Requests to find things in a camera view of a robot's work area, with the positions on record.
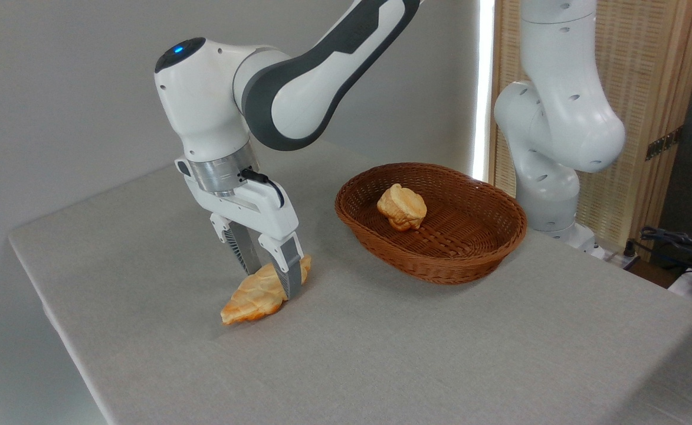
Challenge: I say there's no long golden bread loaf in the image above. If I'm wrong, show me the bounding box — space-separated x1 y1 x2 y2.
221 254 312 326

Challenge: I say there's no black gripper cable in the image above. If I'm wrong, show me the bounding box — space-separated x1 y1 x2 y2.
241 168 286 208

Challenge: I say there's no brown wicker basket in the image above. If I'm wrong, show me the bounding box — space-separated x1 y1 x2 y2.
334 162 528 286

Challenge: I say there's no wooden rattan folding screen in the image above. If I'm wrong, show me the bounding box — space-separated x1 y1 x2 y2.
488 0 692 260

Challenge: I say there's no dark metal screen hinge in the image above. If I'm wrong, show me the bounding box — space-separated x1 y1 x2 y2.
645 127 684 161

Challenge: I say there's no round muffin-shaped bread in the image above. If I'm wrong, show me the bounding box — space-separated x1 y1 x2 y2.
376 184 428 232

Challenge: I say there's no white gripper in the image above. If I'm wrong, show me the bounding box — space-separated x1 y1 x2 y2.
175 156 305 300

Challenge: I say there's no white power strip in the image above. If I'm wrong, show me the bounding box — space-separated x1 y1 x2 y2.
602 248 641 270

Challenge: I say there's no grey tablecloth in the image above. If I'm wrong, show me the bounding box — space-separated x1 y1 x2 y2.
8 140 692 425

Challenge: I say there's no black cable bundle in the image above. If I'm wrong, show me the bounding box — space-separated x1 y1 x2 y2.
624 226 692 278

